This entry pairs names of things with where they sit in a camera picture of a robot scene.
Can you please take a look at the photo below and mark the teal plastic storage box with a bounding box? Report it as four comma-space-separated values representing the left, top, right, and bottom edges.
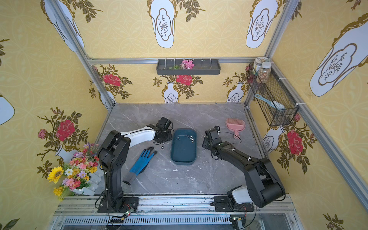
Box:
171, 128, 197, 165

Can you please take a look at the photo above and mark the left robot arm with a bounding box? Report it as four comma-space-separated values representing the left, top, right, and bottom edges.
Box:
98, 120, 173, 212

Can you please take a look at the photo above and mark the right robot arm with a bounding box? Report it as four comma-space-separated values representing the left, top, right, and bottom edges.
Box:
202, 134, 286, 208

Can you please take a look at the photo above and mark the pink plastic comb brush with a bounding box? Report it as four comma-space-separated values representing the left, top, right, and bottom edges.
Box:
225, 118, 246, 139

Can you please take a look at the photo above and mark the blue grey work glove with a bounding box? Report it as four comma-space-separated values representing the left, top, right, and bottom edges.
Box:
123, 147, 157, 185

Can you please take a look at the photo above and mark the pink flower on shelf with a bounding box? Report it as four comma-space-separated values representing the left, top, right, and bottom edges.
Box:
180, 59, 195, 70

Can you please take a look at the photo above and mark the light blue brush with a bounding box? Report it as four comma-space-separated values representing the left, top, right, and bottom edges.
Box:
255, 94, 285, 110

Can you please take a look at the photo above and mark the spice jar white lid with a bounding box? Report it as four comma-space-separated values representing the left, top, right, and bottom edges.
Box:
256, 61, 272, 83

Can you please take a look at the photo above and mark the glass jar behind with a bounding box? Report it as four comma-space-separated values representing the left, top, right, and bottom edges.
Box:
252, 57, 270, 75

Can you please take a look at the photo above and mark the colourful artificial flower bouquet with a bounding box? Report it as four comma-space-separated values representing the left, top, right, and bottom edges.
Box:
47, 143, 103, 200

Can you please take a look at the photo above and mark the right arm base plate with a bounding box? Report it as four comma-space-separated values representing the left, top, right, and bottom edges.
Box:
210, 196, 255, 212

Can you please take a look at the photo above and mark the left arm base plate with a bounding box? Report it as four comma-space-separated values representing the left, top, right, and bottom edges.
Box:
97, 197, 139, 213

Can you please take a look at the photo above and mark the dark grey wall shelf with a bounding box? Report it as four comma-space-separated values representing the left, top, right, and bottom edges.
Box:
156, 58, 221, 75

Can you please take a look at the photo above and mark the black wire mesh basket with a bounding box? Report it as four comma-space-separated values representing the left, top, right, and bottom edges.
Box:
244, 63, 299, 126

